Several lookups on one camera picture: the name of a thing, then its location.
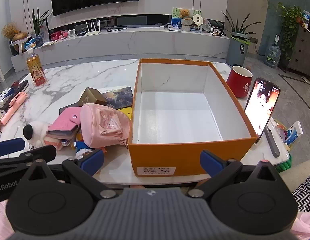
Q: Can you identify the white plush toy black ear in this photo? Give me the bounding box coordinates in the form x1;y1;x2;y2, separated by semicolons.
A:
23;121;56;150

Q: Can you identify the brown teddy bear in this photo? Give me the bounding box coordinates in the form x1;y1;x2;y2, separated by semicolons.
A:
179;9;193;32

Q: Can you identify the gold gift box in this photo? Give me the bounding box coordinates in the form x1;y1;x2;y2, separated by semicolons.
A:
78;87;108;107

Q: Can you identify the blue white small box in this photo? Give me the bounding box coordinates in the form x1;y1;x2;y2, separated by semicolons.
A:
285;121;303;145

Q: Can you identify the plant in blue vase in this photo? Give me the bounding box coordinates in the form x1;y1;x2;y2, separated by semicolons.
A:
32;8;53;47

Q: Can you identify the pink wallet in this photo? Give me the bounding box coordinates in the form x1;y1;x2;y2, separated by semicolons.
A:
46;107;82;147

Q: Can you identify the pink pouch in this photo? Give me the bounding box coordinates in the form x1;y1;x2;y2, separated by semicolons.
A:
80;103;132;148

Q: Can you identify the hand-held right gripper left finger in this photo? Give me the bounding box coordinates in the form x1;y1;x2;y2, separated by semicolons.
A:
18;149;119;201

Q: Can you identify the yellow plastic case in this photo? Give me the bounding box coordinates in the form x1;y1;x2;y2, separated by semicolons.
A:
119;106;133;120

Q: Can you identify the long leaf potted plant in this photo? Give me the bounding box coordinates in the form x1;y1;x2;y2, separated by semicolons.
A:
221;10;256;39

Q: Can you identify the pink selfie stick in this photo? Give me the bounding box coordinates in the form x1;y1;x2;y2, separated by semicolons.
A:
0;92;28;125

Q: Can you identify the white router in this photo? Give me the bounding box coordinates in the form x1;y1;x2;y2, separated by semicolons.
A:
84;21;102;36

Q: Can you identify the black white toy car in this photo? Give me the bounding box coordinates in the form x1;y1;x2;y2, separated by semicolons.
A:
210;26;225;37

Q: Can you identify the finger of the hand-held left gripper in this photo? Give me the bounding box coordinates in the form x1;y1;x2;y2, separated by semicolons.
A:
0;145;57;177
0;137;26;157

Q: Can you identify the marble TV console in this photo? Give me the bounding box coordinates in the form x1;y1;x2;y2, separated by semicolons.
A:
11;26;232;67

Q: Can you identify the orange cardboard box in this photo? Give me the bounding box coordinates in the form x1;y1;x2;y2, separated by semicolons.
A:
127;58;258;178

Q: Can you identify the blue doll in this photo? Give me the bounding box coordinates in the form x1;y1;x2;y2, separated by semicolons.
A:
74;132;105;159

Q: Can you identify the white box blue logo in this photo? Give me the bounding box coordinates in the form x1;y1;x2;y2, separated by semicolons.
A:
0;88;15;109

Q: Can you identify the wooden cabinet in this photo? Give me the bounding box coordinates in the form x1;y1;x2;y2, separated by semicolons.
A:
279;24;310;78

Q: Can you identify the red cup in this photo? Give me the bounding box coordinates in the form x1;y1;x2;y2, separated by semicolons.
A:
226;66;253;98

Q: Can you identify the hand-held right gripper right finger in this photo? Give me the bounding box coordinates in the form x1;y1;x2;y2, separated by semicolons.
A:
187;150;284;200

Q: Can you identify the red patterned can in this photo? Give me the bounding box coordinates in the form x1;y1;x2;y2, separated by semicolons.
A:
244;77;281;144

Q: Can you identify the green trailing plant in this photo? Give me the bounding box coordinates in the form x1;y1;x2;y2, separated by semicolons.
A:
275;2;303;55

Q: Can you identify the grey remote control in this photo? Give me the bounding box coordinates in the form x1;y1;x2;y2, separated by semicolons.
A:
265;128;281;158

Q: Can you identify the houndstooth fabric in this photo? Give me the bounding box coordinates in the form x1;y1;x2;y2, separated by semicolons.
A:
291;169;310;217

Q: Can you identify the water jug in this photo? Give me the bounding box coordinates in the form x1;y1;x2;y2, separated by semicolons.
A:
265;42;281;68

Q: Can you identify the white round fan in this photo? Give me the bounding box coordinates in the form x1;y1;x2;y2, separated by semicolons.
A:
192;14;204;29

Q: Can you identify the tea bottle red label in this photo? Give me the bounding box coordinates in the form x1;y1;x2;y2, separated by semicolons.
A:
26;48;46;86

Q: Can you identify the dried flower bunch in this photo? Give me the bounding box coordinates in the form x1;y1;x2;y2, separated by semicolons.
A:
1;22;20;55

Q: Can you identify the brown mushroom ornament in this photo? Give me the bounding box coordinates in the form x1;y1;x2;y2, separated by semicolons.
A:
11;32;30;54

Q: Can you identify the green ribbed toy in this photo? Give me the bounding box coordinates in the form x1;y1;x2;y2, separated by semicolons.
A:
278;152;294;173

